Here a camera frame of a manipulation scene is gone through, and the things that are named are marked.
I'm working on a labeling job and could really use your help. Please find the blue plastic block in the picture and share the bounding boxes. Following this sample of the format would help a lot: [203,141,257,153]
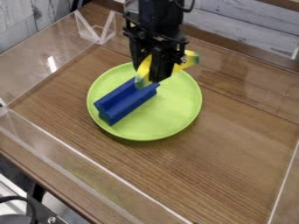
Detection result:
[94,79,161,126]

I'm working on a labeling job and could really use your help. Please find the green round plate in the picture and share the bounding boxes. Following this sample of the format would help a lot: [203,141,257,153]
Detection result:
[87,63,203,141]

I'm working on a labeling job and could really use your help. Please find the yellow toy banana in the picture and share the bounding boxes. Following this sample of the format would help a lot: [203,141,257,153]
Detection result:
[135,50,201,89]

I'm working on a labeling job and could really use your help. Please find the clear acrylic triangular bracket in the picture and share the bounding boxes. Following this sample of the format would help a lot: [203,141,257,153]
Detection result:
[74,10,118,46]

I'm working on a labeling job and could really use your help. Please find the black chair part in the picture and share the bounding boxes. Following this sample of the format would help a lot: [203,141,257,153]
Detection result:
[0,195,68,224]

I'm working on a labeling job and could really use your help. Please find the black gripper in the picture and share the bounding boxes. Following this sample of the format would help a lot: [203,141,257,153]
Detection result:
[123,0,195,82]

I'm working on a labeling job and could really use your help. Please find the clear acrylic front wall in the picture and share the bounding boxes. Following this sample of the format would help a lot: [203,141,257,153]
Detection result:
[0,100,193,224]

